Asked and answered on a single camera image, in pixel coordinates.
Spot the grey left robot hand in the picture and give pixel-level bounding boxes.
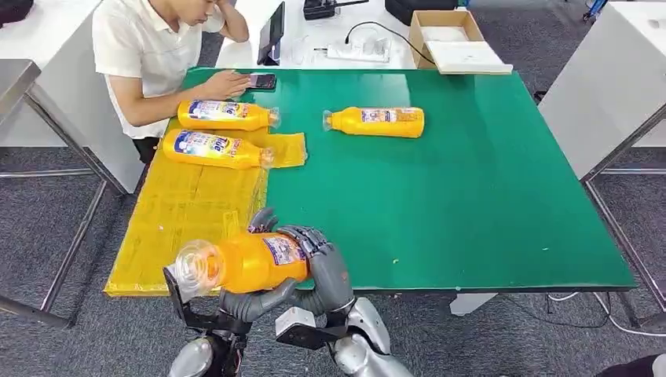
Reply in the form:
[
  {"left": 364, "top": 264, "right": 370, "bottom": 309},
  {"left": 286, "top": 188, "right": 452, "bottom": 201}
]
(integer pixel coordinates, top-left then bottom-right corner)
[{"left": 218, "top": 207, "right": 298, "bottom": 324}]

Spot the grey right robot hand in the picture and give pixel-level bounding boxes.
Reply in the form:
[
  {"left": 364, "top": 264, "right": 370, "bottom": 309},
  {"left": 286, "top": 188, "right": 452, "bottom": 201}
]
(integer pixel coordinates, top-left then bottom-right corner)
[{"left": 278, "top": 225, "right": 356, "bottom": 317}]

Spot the orange detergent bottle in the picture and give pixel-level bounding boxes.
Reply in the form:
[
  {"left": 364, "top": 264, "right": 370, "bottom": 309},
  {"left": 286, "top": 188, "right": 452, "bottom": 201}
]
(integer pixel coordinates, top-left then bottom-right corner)
[
  {"left": 174, "top": 232, "right": 312, "bottom": 303},
  {"left": 321, "top": 106, "right": 426, "bottom": 140},
  {"left": 177, "top": 100, "right": 282, "bottom": 132},
  {"left": 162, "top": 129, "right": 275, "bottom": 171}
]

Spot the yellow plastic sheet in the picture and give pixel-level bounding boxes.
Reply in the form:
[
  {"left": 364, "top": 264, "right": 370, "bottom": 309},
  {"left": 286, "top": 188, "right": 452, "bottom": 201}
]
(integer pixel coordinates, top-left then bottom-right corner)
[{"left": 104, "top": 116, "right": 308, "bottom": 298}]

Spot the white table leg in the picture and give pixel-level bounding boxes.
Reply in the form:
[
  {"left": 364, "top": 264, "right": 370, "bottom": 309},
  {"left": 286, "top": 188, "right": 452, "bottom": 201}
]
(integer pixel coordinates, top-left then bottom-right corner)
[{"left": 449, "top": 292, "right": 499, "bottom": 317}]

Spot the green table mat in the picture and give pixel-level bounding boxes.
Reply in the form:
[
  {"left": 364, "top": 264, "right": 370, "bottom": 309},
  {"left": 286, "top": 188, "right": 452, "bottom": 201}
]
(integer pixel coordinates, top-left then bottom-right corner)
[{"left": 179, "top": 68, "right": 639, "bottom": 292}]

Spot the black smartphone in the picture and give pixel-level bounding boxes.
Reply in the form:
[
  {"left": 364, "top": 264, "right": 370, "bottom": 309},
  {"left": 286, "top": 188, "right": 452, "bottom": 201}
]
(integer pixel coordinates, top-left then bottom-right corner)
[{"left": 244, "top": 73, "right": 278, "bottom": 92}]

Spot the person's right hand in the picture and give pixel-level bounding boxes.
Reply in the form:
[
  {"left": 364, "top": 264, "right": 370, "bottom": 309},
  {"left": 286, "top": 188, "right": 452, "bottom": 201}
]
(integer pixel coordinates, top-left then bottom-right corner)
[{"left": 199, "top": 70, "right": 252, "bottom": 101}]

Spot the white power strip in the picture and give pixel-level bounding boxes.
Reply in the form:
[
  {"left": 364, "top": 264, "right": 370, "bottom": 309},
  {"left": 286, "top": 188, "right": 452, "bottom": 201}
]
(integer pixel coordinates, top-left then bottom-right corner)
[{"left": 326, "top": 38, "right": 392, "bottom": 64}]

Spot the white desk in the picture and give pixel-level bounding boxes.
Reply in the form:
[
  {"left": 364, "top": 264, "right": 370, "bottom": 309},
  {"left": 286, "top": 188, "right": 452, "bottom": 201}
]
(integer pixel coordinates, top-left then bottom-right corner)
[{"left": 215, "top": 0, "right": 470, "bottom": 70}]

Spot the black tablet on stand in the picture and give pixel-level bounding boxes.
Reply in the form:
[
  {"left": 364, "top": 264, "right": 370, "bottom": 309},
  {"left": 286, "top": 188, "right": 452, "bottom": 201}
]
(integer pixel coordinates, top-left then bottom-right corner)
[{"left": 257, "top": 1, "right": 286, "bottom": 67}]

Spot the brown cardboard box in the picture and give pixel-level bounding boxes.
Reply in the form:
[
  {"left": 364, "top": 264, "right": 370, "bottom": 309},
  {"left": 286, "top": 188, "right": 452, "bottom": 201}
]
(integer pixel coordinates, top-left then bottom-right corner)
[{"left": 408, "top": 9, "right": 514, "bottom": 75}]

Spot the white foam lid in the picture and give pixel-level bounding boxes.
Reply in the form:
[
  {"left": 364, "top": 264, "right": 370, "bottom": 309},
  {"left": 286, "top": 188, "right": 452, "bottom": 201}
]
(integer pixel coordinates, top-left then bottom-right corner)
[{"left": 425, "top": 40, "right": 514, "bottom": 75}]

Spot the black device with antenna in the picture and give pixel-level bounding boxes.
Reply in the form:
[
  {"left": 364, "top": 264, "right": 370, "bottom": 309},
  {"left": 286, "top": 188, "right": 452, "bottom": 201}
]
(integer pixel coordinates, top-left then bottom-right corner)
[{"left": 303, "top": 0, "right": 371, "bottom": 20}]

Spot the white foam insert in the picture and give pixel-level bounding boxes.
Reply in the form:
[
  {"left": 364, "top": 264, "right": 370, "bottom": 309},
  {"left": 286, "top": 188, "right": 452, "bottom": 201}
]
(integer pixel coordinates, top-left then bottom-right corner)
[{"left": 420, "top": 26, "right": 470, "bottom": 42}]

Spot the person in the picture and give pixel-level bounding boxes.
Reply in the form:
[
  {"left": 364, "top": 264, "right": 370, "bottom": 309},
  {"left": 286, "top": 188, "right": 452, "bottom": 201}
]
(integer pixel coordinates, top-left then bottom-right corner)
[{"left": 92, "top": 0, "right": 252, "bottom": 165}]

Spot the steel table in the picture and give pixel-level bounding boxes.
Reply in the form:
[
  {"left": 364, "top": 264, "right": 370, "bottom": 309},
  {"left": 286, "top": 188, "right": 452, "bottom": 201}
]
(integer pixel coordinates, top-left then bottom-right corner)
[{"left": 0, "top": 58, "right": 129, "bottom": 329}]

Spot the white table with metal legs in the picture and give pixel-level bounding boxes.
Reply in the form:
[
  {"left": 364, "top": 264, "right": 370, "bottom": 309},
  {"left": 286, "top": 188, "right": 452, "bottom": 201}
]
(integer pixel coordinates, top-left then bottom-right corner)
[{"left": 538, "top": 0, "right": 666, "bottom": 329}]

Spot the blue object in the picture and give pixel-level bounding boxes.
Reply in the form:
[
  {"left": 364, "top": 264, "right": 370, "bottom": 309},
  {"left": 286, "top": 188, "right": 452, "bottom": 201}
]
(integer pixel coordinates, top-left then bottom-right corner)
[{"left": 582, "top": 0, "right": 609, "bottom": 22}]

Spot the black bag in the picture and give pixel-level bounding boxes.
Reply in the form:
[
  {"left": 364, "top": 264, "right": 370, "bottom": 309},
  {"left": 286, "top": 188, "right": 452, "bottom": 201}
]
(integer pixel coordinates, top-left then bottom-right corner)
[{"left": 0, "top": 0, "right": 35, "bottom": 27}]

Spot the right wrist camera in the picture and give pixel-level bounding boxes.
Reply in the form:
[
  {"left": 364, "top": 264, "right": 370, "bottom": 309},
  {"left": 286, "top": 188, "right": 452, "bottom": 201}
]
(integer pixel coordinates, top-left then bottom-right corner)
[{"left": 274, "top": 306, "right": 349, "bottom": 350}]

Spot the black power cable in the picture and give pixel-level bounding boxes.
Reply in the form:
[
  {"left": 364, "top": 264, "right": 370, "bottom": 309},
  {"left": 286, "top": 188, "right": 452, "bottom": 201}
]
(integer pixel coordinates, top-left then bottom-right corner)
[{"left": 344, "top": 20, "right": 435, "bottom": 66}]

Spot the white floor cable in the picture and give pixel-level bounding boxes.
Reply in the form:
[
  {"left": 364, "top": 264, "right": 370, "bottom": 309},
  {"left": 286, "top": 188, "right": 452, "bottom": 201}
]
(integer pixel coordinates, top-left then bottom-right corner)
[{"left": 546, "top": 291, "right": 666, "bottom": 339}]

